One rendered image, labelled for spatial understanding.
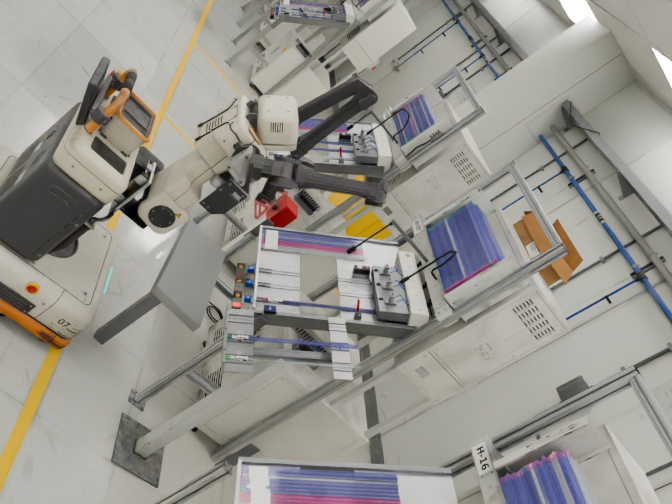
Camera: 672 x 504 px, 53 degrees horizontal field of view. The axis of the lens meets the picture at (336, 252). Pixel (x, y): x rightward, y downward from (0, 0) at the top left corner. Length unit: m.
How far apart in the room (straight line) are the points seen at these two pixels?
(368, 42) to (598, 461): 5.58
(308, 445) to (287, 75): 4.69
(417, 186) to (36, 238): 2.37
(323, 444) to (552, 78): 3.80
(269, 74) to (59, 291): 4.90
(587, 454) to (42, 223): 2.00
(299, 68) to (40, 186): 4.99
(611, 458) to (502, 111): 4.13
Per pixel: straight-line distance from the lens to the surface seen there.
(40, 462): 2.78
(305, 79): 7.35
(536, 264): 2.83
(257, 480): 2.27
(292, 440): 3.41
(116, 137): 2.60
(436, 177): 4.23
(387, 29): 7.25
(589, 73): 6.17
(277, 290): 3.02
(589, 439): 2.29
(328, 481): 2.30
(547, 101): 6.14
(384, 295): 3.03
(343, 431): 3.38
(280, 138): 2.54
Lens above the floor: 2.00
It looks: 18 degrees down
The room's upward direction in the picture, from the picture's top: 56 degrees clockwise
